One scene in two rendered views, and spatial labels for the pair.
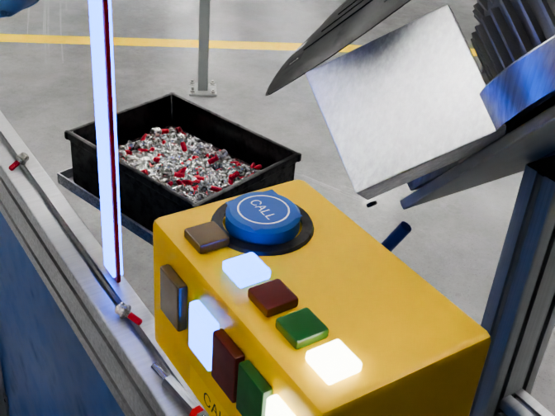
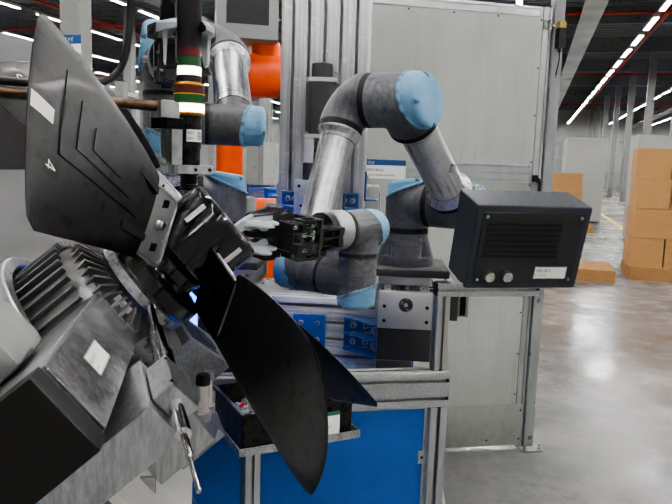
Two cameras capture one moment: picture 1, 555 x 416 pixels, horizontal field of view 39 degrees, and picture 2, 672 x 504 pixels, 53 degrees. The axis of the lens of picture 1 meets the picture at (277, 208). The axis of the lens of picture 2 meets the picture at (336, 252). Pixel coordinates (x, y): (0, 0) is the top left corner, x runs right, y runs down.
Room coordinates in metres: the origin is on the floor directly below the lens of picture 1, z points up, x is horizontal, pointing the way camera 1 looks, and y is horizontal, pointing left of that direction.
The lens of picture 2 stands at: (1.36, -0.94, 1.31)
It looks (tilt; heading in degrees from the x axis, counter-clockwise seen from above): 8 degrees down; 114
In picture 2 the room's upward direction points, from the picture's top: 2 degrees clockwise
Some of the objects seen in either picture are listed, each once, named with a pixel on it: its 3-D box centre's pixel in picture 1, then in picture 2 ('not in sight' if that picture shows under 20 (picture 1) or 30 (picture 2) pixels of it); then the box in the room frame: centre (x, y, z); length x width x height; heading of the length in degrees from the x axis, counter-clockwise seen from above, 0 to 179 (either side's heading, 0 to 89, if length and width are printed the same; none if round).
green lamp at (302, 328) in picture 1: (301, 328); not in sight; (0.27, -0.02, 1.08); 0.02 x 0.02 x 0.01; 36
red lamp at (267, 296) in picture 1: (272, 297); not in sight; (0.29, 0.00, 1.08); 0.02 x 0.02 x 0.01; 36
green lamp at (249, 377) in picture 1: (253, 399); not in sight; (0.25, 0.00, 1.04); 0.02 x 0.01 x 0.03; 36
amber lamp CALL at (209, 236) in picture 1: (206, 237); not in sight; (0.33, 0.03, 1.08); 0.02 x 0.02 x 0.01; 36
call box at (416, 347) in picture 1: (301, 346); not in sight; (0.31, -0.02, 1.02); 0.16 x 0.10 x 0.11; 36
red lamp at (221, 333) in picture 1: (227, 366); not in sight; (0.27, 0.02, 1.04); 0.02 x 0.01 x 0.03; 36
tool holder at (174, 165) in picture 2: not in sight; (183, 138); (0.76, -0.15, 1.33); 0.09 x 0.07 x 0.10; 71
